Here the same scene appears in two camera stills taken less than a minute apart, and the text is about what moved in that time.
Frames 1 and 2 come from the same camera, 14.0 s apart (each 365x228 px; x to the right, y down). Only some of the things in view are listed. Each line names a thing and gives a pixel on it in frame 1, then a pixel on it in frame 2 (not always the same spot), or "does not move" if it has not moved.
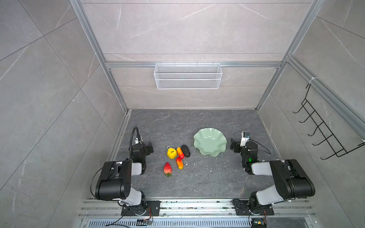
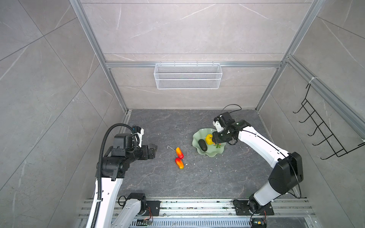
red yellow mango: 180,153 does not move
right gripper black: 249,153 to 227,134
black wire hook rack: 327,133 does not move
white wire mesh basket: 187,76 does not move
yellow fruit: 171,153 to 208,139
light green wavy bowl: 210,141 does not move
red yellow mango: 179,163 does not move
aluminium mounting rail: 90,209 does not move
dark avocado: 186,151 to 203,145
